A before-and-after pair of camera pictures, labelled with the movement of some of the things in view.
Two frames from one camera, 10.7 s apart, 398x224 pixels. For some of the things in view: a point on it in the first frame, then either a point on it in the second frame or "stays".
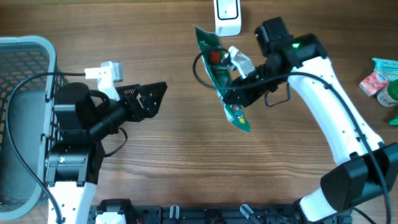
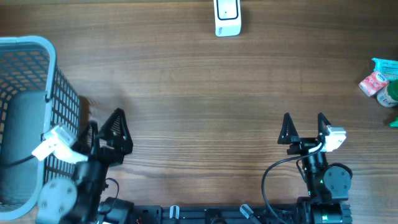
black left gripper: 149,109 to 123,141
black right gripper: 246,97 to 302,144
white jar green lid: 388,96 stays
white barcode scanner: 227,17 stays
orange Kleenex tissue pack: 374,83 stays
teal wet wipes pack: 388,68 stays
